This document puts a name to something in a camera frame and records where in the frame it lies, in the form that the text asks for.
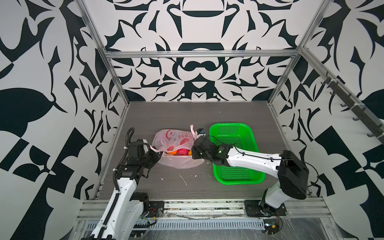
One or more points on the orange fruit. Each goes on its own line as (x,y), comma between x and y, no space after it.
(172,153)

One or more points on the aluminium front rail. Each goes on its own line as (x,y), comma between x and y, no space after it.
(213,208)

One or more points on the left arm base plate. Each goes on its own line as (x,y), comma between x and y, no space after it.
(153,209)

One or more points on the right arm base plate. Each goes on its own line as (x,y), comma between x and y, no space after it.
(254,208)

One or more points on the black wall hook rack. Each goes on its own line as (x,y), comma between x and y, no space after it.
(350,102)

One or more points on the red fruit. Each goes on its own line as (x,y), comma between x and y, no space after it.
(183,152)

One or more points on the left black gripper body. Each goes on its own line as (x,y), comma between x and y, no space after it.
(150,158)

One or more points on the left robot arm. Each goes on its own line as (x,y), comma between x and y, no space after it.
(126,206)

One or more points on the pink plastic bag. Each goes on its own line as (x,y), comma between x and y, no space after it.
(169,140)

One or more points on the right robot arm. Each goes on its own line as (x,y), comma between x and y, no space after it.
(292,174)

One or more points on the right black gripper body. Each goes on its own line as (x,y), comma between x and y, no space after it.
(196,153)

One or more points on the white slotted cable duct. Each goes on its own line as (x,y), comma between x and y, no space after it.
(208,224)

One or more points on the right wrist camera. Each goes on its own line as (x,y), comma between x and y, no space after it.
(200,133)

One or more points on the small green-lit circuit board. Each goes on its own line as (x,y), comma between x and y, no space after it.
(272,226)

